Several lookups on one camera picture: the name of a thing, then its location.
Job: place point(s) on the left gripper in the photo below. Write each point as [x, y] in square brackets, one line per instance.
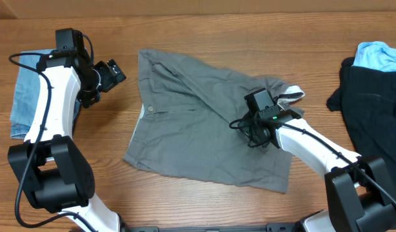
[111, 80]

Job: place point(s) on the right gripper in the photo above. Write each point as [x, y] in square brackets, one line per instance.
[254, 135]

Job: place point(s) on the grey shorts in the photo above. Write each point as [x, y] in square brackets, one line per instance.
[183, 129]

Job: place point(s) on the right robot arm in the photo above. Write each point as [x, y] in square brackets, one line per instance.
[359, 191]

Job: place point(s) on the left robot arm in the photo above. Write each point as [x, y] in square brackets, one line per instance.
[55, 179]

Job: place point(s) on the folded blue denim jeans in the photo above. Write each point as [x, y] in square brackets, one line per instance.
[26, 95]

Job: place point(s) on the black garment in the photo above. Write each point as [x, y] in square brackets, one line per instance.
[367, 100]

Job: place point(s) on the light blue garment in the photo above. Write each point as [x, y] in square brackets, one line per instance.
[375, 55]

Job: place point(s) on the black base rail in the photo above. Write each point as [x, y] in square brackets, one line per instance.
[269, 227]

